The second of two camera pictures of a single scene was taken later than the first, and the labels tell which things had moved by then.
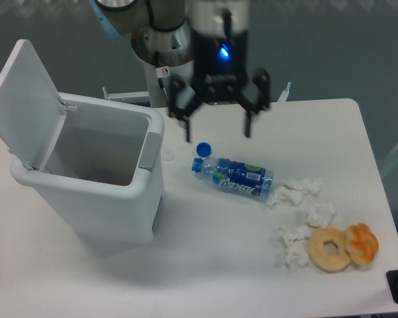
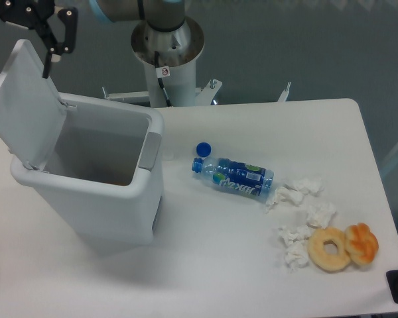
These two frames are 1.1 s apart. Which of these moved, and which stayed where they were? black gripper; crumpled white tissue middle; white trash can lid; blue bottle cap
Moved: black gripper
Stayed: white trash can lid; crumpled white tissue middle; blue bottle cap
